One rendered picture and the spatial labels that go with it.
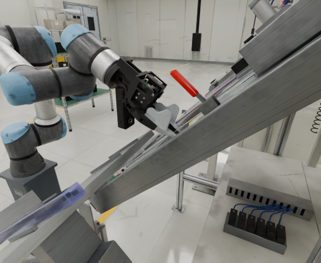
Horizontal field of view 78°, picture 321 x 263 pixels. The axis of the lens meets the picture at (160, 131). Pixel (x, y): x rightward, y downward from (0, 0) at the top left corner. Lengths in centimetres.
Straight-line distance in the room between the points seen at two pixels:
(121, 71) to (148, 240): 113
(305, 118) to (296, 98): 157
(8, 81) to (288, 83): 52
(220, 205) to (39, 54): 87
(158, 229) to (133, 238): 17
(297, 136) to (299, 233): 123
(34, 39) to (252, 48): 77
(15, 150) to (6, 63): 53
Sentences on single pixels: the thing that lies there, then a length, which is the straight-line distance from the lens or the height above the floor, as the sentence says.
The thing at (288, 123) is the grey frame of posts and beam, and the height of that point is 79.
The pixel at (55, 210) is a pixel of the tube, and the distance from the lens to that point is 18.
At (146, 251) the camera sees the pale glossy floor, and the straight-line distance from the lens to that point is 137.
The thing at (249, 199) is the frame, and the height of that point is 63.
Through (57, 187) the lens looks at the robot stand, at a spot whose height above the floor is 40.
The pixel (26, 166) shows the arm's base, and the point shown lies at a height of 60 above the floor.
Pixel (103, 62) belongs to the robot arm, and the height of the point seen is 110.
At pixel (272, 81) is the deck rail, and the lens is 30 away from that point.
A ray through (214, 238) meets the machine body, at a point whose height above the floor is 62.
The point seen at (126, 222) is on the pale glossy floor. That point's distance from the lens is 150.
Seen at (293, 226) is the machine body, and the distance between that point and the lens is 79.
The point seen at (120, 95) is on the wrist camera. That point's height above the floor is 102.
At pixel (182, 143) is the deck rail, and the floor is 98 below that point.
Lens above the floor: 115
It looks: 26 degrees down
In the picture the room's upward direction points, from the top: straight up
